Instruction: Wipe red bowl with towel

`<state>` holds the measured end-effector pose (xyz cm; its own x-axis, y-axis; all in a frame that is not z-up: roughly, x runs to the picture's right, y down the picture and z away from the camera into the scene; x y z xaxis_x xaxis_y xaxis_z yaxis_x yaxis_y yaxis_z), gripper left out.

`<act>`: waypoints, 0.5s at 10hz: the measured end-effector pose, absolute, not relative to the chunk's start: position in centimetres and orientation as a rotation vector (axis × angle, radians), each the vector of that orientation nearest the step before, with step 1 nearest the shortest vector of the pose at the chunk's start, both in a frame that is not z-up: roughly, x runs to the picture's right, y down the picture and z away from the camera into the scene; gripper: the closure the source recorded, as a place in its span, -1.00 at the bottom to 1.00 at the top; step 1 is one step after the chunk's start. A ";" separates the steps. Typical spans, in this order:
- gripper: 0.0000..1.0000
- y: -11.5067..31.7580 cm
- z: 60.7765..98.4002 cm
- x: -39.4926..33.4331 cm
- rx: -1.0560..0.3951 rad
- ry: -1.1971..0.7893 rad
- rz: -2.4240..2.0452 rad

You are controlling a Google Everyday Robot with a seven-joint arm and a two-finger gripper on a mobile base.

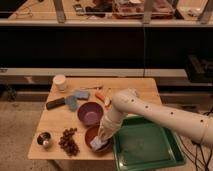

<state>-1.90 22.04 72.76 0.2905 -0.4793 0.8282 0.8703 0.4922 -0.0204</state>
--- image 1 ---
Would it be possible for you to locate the red bowl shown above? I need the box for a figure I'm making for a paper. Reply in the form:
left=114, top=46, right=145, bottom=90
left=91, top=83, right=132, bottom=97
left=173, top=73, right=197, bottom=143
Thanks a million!
left=85, top=125, right=112, bottom=153

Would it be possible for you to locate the white towel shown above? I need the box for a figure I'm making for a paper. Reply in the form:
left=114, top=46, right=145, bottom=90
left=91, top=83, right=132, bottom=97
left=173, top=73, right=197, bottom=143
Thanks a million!
left=90, top=136, right=107, bottom=151

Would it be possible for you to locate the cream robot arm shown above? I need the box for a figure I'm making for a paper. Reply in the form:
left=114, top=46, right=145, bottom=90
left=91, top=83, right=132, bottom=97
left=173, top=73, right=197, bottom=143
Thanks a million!
left=98, top=89, right=213, bottom=148

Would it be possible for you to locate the purple bowl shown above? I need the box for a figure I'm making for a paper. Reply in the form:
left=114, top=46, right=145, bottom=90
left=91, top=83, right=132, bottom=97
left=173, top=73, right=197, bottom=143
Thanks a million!
left=77, top=102, right=104, bottom=126

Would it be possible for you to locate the orange carrot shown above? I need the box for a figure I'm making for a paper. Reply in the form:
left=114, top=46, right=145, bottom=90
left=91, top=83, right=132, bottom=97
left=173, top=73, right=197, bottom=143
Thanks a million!
left=95, top=92, right=105, bottom=102

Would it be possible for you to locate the metal spoon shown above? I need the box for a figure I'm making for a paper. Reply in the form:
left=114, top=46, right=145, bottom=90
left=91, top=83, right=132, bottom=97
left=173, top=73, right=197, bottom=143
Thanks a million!
left=80, top=86, right=103, bottom=90

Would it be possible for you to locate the blue sponge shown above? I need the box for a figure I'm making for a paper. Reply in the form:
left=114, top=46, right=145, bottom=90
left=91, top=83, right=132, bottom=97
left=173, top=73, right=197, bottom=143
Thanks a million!
left=73, top=90, right=90, bottom=100

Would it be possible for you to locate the blue-grey cloth piece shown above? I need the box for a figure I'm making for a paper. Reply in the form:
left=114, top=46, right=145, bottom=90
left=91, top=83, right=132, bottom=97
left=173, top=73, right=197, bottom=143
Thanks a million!
left=65, top=96, right=78, bottom=112

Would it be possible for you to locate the wooden table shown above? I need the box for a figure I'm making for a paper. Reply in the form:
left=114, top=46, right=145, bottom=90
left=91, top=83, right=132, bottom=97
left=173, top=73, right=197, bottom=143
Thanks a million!
left=28, top=77, right=161, bottom=160

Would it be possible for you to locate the white cup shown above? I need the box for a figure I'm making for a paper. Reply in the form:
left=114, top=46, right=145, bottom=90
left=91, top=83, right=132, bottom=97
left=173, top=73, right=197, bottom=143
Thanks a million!
left=53, top=75, right=67, bottom=91

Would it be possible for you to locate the black rectangular block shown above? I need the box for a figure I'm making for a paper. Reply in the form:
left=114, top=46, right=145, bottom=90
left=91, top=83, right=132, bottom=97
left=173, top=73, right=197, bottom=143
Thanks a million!
left=46, top=98, right=65, bottom=110

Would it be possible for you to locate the green plastic tray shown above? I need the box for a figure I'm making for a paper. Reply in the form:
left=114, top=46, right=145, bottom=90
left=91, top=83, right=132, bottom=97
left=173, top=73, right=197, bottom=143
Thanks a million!
left=113, top=117, right=186, bottom=171

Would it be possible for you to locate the bunch of dark grapes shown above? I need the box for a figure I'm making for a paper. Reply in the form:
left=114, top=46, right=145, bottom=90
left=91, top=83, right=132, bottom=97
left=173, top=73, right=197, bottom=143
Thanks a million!
left=59, top=128, right=80, bottom=156

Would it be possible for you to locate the small metal cup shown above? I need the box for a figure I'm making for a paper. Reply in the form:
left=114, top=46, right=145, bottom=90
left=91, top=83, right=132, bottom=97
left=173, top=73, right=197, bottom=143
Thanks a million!
left=37, top=132, right=52, bottom=148

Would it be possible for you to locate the black box on right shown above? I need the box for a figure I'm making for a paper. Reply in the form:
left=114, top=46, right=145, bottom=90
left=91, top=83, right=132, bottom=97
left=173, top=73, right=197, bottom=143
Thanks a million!
left=185, top=55, right=213, bottom=83

